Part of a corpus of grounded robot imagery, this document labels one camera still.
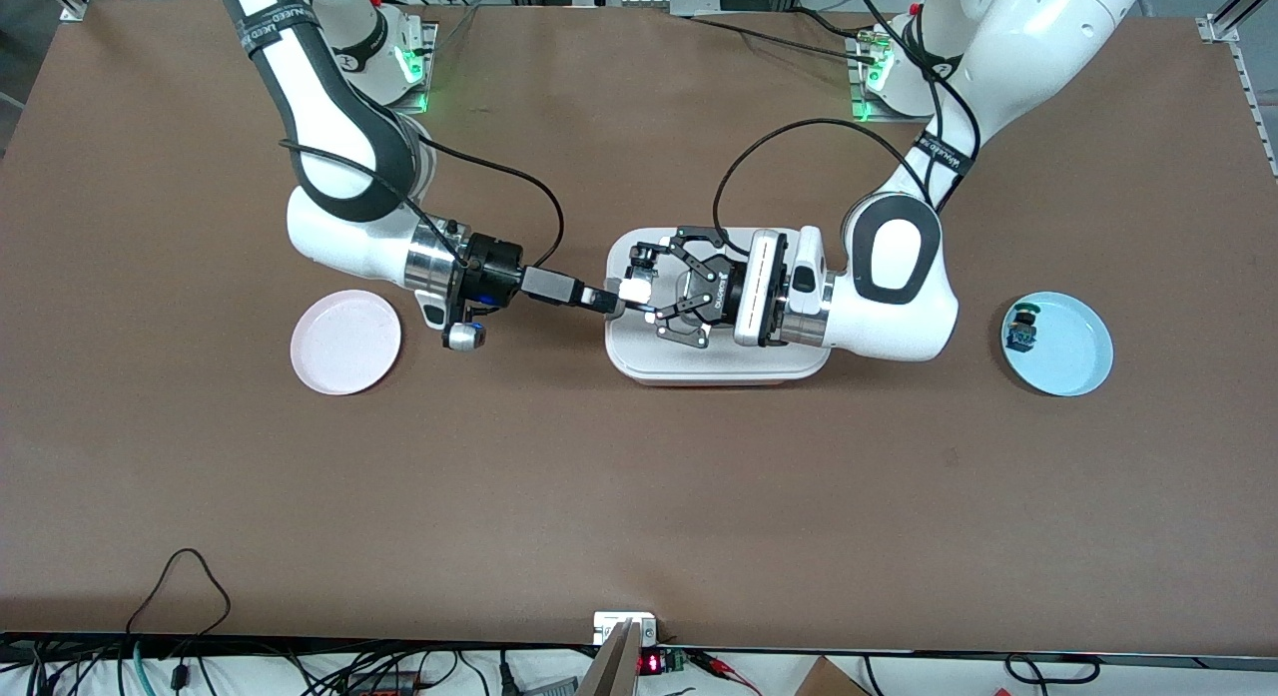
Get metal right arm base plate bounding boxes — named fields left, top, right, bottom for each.
left=379, top=22, right=438, bottom=115

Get red test leads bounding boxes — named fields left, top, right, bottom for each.
left=689, top=650, right=762, bottom=696

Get thin black cable loop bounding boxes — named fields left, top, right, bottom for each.
left=124, top=547, right=234, bottom=639

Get wooden beam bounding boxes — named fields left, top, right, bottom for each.
left=576, top=619, right=643, bottom=696

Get brown cardboard box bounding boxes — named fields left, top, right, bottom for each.
left=793, top=656, right=872, bottom=696

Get small white box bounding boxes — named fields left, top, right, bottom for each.
left=593, top=611, right=659, bottom=646

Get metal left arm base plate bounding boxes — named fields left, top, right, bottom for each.
left=849, top=32, right=958, bottom=125

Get light blue round plate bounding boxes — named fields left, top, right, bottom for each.
left=1000, top=291, right=1114, bottom=397

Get pink round plate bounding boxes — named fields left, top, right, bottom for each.
left=290, top=289, right=403, bottom=395

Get long black table cable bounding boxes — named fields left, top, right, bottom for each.
left=671, top=12, right=880, bottom=63

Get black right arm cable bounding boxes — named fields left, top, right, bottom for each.
left=280, top=137, right=567, bottom=278

